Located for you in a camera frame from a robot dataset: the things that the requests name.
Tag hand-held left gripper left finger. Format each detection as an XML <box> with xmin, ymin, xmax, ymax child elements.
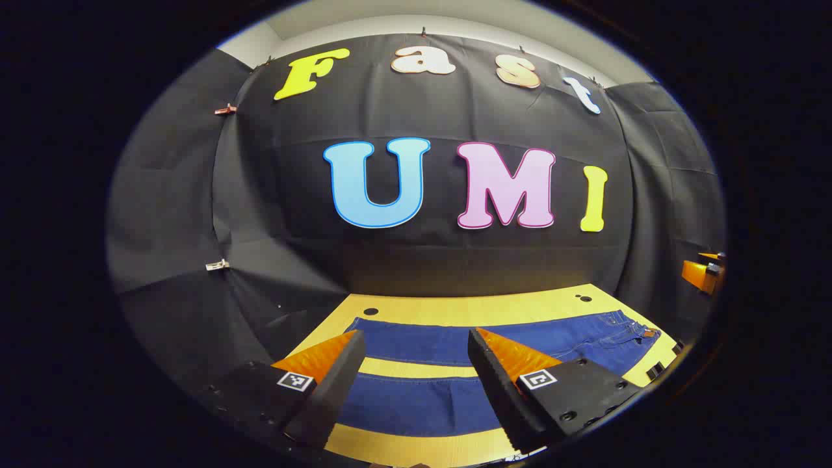
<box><xmin>195</xmin><ymin>329</ymin><xmax>368</xmax><ymax>450</ymax></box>

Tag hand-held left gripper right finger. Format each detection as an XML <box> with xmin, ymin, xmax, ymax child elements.
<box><xmin>468</xmin><ymin>327</ymin><xmax>643</xmax><ymax>456</ymax></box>

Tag blue denim jeans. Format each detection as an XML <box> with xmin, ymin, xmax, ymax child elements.
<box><xmin>335</xmin><ymin>309</ymin><xmax>662</xmax><ymax>438</ymax></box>

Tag black backdrop cloth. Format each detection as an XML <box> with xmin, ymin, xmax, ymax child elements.
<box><xmin>107</xmin><ymin>32</ymin><xmax>727</xmax><ymax>391</ymax></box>

